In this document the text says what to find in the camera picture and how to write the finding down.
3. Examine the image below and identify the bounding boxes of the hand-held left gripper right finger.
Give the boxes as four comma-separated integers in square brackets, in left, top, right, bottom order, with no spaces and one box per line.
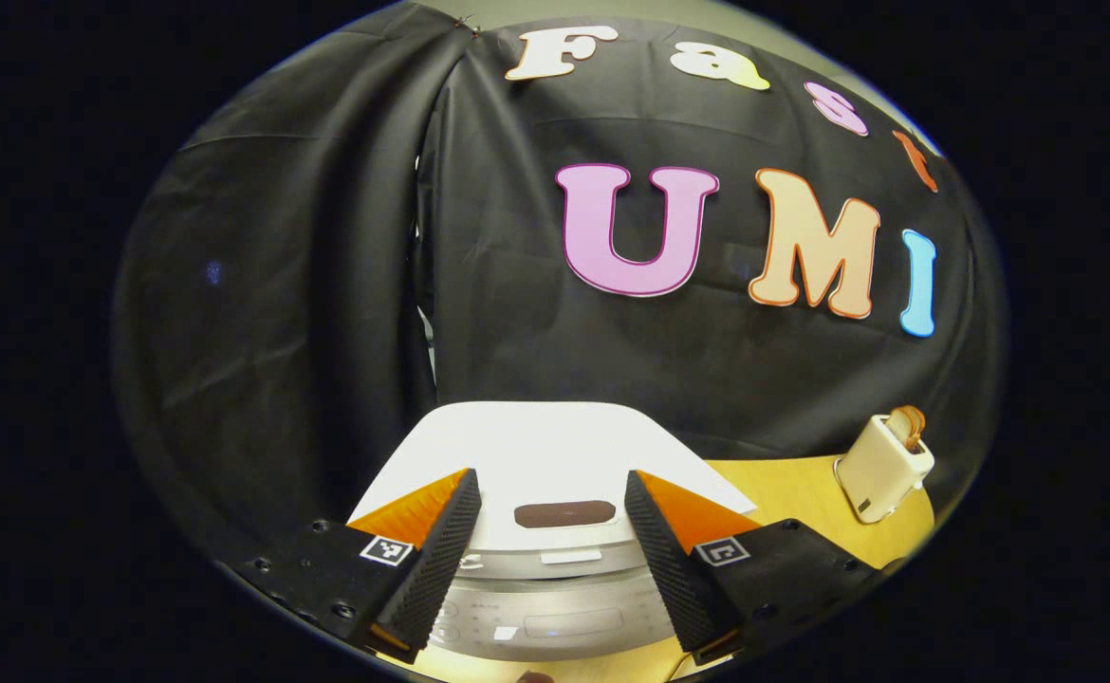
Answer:
[624,470,883,665]

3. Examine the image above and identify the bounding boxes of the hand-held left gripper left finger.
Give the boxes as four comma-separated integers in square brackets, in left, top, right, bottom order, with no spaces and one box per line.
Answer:
[232,468,482,665]

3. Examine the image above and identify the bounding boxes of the white rice cooker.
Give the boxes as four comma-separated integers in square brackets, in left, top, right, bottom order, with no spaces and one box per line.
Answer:
[346,400,760,663]

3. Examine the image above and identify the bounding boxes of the white toaster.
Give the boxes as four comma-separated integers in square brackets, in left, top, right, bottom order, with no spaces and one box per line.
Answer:
[835,414,935,525]

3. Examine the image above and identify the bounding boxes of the brown bread slice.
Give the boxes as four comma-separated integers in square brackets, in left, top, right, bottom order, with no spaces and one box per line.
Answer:
[889,405,926,452]

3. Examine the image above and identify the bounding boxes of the black backdrop cloth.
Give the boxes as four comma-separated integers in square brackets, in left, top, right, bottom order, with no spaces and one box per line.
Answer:
[111,0,1009,570]

